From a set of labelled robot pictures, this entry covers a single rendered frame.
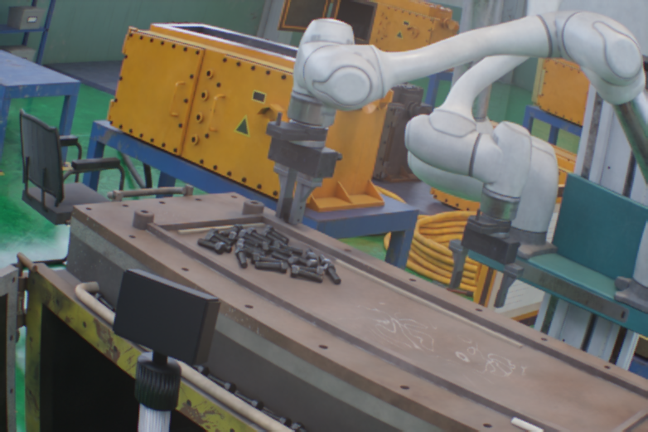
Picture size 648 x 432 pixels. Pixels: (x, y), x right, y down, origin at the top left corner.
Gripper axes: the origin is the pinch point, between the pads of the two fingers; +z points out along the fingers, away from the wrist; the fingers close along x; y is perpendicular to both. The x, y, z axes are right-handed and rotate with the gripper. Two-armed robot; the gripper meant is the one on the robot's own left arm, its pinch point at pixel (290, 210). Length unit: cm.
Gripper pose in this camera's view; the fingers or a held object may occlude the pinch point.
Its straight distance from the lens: 217.5
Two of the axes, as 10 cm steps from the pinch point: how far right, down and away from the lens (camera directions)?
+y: 6.5, -0.6, 7.5
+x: -7.3, -3.3, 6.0
